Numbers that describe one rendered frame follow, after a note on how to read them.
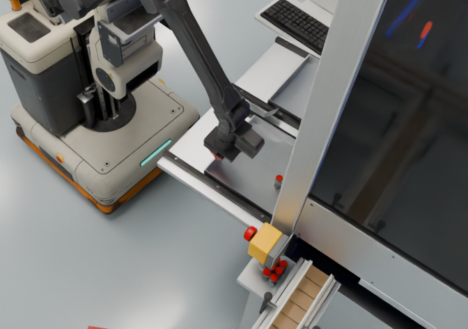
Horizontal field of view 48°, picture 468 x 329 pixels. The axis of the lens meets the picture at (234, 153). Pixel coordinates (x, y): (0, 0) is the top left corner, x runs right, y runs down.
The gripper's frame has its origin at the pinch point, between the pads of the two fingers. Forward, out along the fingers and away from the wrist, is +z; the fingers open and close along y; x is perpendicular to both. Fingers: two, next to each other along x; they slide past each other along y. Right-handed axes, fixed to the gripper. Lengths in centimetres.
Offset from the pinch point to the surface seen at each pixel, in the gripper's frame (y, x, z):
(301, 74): 1.2, 47.1, 3.5
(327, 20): -7, 85, 13
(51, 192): -67, -14, 103
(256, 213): 19.0, -7.6, -1.4
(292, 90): 2.7, 39.1, 3.2
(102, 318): -8, -43, 94
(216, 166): 0.7, -1.0, 3.2
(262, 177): 13.7, 4.4, 1.3
